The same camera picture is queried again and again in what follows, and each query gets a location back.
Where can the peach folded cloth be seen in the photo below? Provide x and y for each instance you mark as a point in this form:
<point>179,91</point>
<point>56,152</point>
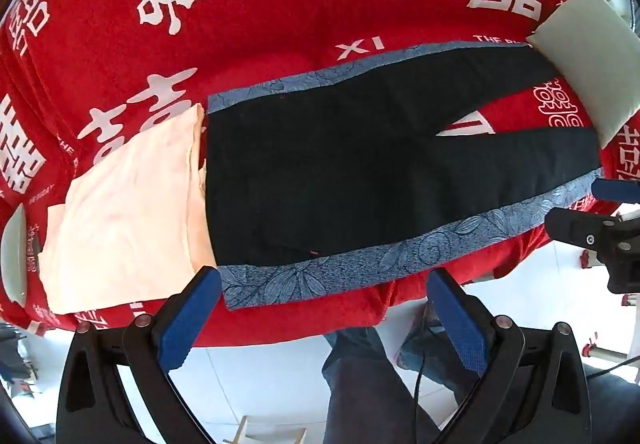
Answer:
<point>125,214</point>

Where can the white rack with red joints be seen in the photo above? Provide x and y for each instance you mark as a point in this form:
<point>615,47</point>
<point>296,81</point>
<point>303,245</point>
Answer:
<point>612,352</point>

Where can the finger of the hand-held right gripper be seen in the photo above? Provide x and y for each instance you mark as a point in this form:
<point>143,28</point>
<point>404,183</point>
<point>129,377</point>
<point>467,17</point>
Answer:
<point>617,190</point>
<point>575,224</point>

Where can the pale green pillow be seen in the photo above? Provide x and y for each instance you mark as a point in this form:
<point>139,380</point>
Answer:
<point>590,54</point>
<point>12,259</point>

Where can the black pants with blue trim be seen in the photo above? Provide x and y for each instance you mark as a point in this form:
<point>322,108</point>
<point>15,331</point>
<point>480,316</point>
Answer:
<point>325,174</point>

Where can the person's leg in jeans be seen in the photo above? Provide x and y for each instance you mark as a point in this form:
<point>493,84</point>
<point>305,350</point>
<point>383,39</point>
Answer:
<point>360,384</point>
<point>440,354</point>

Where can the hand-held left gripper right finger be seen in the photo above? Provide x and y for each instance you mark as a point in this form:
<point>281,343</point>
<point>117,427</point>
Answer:
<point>460,319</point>

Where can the wooden frame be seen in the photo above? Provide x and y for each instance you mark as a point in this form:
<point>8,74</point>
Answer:
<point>265,430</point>

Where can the person's right leg in jeans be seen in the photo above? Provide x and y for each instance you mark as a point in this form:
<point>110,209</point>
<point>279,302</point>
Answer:
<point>440,354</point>

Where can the person's left leg in jeans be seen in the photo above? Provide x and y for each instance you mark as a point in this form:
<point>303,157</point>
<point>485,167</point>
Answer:
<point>360,384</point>

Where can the red printed blanket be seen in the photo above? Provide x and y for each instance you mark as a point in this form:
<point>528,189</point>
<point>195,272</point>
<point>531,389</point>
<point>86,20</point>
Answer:
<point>280,24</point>

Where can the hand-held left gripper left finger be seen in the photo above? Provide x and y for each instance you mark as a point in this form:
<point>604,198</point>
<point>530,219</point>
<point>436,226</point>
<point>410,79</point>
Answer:
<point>187,319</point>

